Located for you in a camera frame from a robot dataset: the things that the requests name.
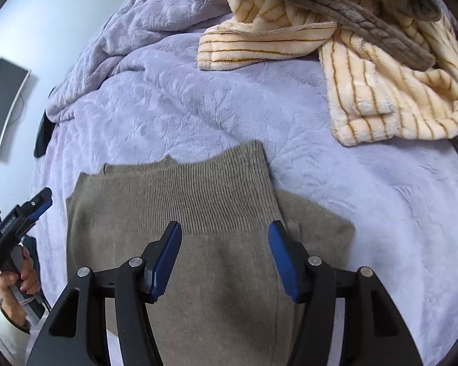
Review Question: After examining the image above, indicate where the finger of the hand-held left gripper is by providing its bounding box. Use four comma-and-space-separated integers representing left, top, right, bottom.
20, 187, 53, 214
25, 199, 53, 233

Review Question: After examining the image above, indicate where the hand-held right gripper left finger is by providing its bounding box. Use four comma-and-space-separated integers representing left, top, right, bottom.
25, 220, 183, 366

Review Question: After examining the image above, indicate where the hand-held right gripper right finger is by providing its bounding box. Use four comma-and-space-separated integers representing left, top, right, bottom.
268, 220, 425, 366

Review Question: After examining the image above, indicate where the olive brown knit sweater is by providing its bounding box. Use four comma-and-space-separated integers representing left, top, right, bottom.
66, 140, 356, 366

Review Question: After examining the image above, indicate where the person's left forearm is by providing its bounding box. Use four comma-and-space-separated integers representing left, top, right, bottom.
0, 305, 32, 366

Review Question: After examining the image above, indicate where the person's left hand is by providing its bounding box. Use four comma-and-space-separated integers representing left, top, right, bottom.
0, 255, 41, 318

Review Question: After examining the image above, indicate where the black object beside bed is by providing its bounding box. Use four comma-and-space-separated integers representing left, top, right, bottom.
34, 87, 59, 158

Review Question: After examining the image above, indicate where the curved monitor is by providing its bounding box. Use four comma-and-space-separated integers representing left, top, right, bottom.
0, 57, 32, 157

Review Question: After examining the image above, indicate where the lavender embossed fleece blanket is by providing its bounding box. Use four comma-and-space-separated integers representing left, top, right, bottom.
23, 0, 458, 366

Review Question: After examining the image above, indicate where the cream striped fleece blanket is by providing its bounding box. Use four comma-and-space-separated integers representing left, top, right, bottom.
141, 0, 458, 147

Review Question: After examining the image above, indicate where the thin black monitor cable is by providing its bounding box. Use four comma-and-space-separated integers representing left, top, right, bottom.
12, 91, 26, 123

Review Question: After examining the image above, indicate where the grey brown cable knit blanket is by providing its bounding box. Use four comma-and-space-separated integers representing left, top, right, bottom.
278, 0, 458, 176

